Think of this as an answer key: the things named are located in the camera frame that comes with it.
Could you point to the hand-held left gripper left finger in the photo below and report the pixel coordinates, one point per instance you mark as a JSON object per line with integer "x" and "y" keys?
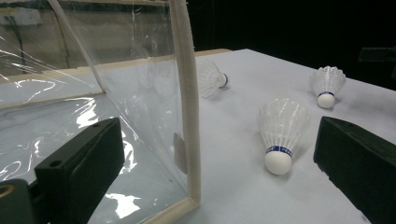
{"x": 81, "y": 168}

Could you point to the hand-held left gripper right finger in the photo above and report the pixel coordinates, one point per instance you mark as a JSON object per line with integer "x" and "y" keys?
{"x": 358, "y": 168}

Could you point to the white feather shuttlecock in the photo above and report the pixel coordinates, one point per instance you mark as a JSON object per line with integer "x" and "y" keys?
{"x": 214, "y": 79}
{"x": 326, "y": 100}
{"x": 278, "y": 161}

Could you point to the clear plastic bag beige trim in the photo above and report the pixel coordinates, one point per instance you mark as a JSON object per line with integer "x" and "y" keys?
{"x": 186, "y": 93}

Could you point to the white table cover sheet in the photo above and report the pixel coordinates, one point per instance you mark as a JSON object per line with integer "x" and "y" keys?
{"x": 243, "y": 186}

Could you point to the black curtain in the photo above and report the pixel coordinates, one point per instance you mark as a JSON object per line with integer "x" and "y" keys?
{"x": 280, "y": 25}

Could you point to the white wall power outlet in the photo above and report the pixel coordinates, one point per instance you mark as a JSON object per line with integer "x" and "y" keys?
{"x": 18, "y": 15}

